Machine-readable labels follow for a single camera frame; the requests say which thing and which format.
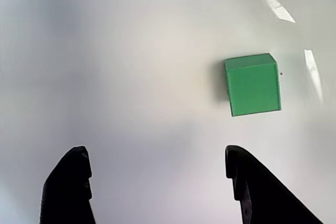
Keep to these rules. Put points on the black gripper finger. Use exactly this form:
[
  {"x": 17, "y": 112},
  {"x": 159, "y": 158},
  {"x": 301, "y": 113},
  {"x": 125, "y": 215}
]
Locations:
[
  {"x": 262, "y": 197},
  {"x": 65, "y": 190}
]

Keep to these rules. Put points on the white round plate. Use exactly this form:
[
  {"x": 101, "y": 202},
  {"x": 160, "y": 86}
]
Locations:
[{"x": 131, "y": 64}]

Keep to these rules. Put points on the green cube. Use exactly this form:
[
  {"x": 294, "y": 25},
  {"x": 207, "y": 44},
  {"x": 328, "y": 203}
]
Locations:
[{"x": 252, "y": 87}]

